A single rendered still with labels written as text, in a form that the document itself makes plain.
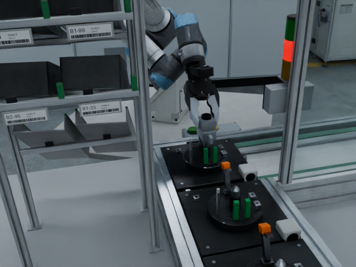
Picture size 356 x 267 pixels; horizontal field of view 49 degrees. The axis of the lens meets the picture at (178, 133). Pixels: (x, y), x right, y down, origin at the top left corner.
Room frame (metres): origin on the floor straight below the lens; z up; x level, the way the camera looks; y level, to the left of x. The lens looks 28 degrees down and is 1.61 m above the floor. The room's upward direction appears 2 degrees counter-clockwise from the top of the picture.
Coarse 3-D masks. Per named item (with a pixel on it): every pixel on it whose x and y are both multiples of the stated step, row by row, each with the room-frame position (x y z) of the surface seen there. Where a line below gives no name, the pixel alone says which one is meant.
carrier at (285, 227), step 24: (192, 192) 0.86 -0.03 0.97; (216, 192) 0.73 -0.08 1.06; (240, 192) 0.83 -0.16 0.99; (264, 192) 0.85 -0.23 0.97; (192, 216) 0.77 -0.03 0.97; (216, 216) 0.73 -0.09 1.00; (240, 216) 0.74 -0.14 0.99; (264, 216) 0.76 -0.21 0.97; (216, 240) 0.68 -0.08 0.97; (240, 240) 0.68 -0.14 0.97; (288, 240) 0.67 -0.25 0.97
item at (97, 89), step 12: (60, 60) 0.82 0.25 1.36; (72, 60) 0.82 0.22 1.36; (84, 60) 0.82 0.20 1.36; (96, 60) 0.82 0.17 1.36; (108, 60) 0.82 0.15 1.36; (120, 60) 0.83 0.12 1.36; (60, 72) 0.81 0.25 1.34; (72, 72) 0.81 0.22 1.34; (84, 72) 0.81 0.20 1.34; (96, 72) 0.81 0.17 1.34; (108, 72) 0.81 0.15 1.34; (120, 72) 0.81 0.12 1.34; (72, 84) 0.80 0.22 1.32; (84, 84) 0.80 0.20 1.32; (96, 84) 0.80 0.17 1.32; (108, 84) 0.80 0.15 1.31; (120, 84) 0.80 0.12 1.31
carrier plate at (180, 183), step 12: (192, 144) 1.13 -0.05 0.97; (216, 144) 1.12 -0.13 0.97; (228, 144) 1.12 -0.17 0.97; (168, 156) 1.06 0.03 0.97; (180, 156) 1.05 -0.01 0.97; (240, 156) 1.04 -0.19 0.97; (168, 168) 0.99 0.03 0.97; (180, 168) 0.98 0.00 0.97; (180, 180) 0.92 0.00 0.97; (192, 180) 0.92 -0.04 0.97; (204, 180) 0.92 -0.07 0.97; (216, 180) 0.92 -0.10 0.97; (240, 180) 0.92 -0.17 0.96
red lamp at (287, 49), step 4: (284, 40) 0.95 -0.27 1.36; (284, 44) 0.94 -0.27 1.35; (288, 44) 0.93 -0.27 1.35; (292, 44) 0.93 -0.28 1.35; (284, 48) 0.94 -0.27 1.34; (288, 48) 0.93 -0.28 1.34; (284, 52) 0.94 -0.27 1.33; (288, 52) 0.93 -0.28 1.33; (284, 56) 0.94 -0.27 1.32; (288, 56) 0.93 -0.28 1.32; (288, 60) 0.93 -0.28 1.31
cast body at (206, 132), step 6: (204, 114) 1.03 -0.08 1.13; (210, 114) 1.03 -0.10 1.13; (204, 120) 1.01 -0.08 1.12; (210, 120) 1.01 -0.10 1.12; (204, 126) 1.00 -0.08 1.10; (210, 126) 1.00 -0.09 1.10; (198, 132) 1.03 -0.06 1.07; (204, 132) 0.99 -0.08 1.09; (210, 132) 0.99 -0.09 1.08; (216, 132) 1.00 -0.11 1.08; (204, 138) 0.99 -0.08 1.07; (210, 138) 0.97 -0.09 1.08; (216, 138) 1.00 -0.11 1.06; (210, 144) 0.97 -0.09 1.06
